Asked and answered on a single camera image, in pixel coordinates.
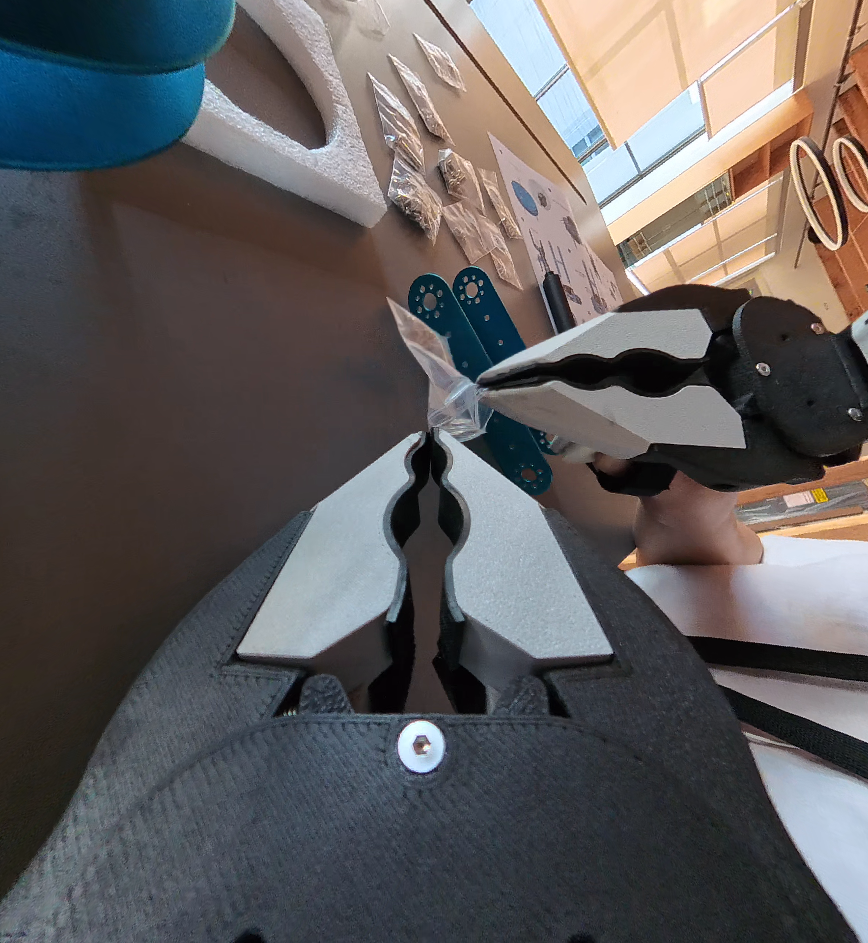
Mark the blue metal bracket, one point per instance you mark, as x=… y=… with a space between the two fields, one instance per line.
x=511 y=457

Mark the large glass window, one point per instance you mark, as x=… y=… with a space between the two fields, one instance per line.
x=563 y=92

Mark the black screwdriver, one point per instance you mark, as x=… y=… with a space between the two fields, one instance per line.
x=559 y=302

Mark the person's right hand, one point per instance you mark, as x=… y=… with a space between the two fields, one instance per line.
x=699 y=523

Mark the cluster of screw packets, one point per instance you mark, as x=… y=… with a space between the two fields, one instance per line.
x=411 y=199

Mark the person's white shirt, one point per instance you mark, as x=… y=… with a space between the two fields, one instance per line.
x=809 y=589

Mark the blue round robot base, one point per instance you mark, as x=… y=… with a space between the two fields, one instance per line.
x=73 y=88

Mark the leaning dark panels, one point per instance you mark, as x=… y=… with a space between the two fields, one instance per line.
x=795 y=508

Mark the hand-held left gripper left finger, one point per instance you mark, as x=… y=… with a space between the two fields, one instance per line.
x=330 y=582

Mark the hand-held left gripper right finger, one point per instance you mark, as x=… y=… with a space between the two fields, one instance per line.
x=522 y=582

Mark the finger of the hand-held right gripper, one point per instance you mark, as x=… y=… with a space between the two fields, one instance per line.
x=625 y=331
x=625 y=420

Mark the assembly instruction sheet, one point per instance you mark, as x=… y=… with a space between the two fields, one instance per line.
x=544 y=221

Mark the beige roller blind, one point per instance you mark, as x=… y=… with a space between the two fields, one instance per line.
x=625 y=51

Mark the white foam block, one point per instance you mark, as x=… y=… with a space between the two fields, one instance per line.
x=330 y=169

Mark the dark grey desk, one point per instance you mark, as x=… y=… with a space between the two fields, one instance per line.
x=146 y=368

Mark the small clear zip bag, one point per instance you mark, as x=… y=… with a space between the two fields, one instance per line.
x=441 y=383

